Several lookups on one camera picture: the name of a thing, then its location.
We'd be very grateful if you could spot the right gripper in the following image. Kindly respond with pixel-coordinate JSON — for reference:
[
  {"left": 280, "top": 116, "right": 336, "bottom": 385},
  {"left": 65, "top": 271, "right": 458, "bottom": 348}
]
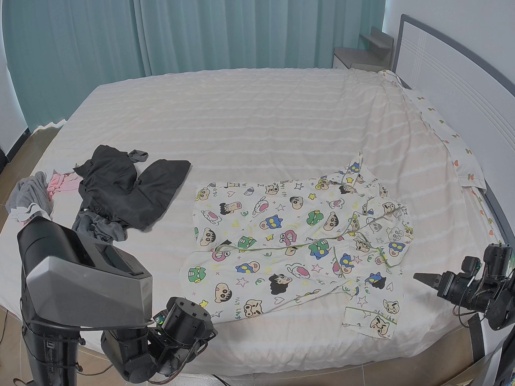
[{"left": 438, "top": 271, "right": 466, "bottom": 302}]

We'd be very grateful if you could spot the white printed pyjama top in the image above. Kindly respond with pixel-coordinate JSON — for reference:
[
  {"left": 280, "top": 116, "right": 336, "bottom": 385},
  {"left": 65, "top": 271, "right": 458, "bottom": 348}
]
[{"left": 179, "top": 150, "right": 414, "bottom": 341}]

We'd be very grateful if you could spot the white printed pillow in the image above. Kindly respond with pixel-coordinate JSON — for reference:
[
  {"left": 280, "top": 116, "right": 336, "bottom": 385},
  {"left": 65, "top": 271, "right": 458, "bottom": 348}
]
[{"left": 380, "top": 70, "right": 488, "bottom": 195}]

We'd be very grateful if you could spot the grey bedside table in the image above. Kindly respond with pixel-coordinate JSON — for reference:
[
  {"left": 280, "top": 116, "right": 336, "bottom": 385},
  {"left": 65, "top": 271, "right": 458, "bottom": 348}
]
[{"left": 333, "top": 28, "right": 394, "bottom": 71}]

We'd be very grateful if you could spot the bed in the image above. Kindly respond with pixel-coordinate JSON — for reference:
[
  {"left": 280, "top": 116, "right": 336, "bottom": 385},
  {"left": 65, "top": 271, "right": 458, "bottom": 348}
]
[{"left": 0, "top": 14, "right": 515, "bottom": 378}]

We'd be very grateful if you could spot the blue-green curtain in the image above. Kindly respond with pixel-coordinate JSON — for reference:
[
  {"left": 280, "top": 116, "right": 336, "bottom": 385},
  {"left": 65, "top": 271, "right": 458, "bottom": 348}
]
[
  {"left": 135, "top": 0, "right": 389, "bottom": 78},
  {"left": 2, "top": 0, "right": 148, "bottom": 130}
]

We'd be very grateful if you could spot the black garment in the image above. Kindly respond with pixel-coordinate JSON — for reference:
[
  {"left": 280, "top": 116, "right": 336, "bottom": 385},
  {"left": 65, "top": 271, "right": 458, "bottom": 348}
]
[{"left": 73, "top": 144, "right": 192, "bottom": 232}]

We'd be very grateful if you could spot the pink garment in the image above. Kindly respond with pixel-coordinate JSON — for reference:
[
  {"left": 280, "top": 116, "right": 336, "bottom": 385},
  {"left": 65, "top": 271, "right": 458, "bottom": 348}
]
[{"left": 47, "top": 173, "right": 83, "bottom": 194}]

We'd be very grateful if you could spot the light grey garment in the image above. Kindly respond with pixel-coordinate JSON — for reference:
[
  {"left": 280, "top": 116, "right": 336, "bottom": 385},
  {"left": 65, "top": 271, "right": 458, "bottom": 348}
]
[{"left": 6, "top": 171, "right": 55, "bottom": 223}]

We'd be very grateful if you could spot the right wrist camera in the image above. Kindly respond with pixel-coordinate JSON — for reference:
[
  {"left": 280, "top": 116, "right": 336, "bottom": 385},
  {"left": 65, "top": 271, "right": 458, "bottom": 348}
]
[{"left": 461, "top": 256, "right": 483, "bottom": 276}]

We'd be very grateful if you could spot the black cable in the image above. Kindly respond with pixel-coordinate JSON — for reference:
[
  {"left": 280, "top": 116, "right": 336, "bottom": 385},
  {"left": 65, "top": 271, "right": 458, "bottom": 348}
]
[{"left": 452, "top": 302, "right": 486, "bottom": 329}]

